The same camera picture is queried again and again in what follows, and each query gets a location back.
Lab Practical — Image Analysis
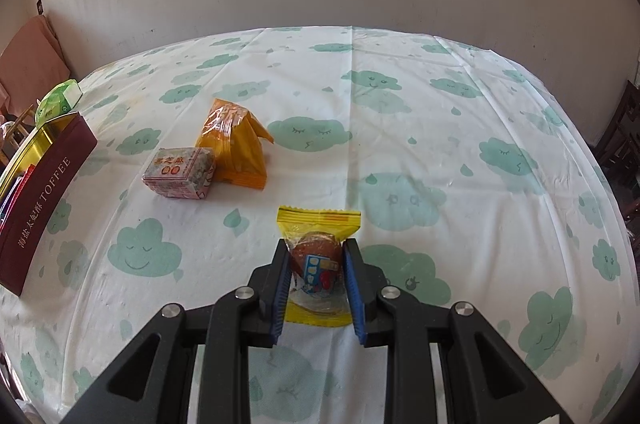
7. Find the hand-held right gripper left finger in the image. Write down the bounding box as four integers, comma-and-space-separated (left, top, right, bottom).
60, 238, 293, 424

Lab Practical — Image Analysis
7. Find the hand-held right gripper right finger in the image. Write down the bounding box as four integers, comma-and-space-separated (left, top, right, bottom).
342, 238, 576, 424

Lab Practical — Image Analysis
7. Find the yellow-edged clear snack packet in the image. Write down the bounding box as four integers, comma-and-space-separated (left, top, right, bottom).
277, 205, 362, 329

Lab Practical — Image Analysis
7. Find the maroon tin box gold inside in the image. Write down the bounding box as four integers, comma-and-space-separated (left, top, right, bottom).
0, 111, 98, 297

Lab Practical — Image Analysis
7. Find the red snack packet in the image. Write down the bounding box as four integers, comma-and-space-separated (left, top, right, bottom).
7, 163, 37, 205

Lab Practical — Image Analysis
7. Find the orange snack packet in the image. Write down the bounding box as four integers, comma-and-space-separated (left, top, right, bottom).
195, 98, 275, 190

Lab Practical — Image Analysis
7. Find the small brown boxed snack packet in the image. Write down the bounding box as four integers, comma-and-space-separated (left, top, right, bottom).
142, 147, 217, 201

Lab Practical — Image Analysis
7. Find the cloud printed tablecloth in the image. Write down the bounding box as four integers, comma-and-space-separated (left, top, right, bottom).
0, 25, 638, 424

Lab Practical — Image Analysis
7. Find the green tissue box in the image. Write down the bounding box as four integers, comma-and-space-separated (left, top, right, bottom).
34, 79, 83, 129

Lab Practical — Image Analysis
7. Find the light wooden chair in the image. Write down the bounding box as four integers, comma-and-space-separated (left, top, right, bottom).
0, 104, 38, 165

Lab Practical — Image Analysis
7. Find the dark wooden chair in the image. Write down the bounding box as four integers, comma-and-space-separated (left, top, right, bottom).
590, 79, 640, 225

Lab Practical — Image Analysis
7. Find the pink cloth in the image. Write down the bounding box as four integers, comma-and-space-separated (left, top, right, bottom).
0, 14, 71, 117

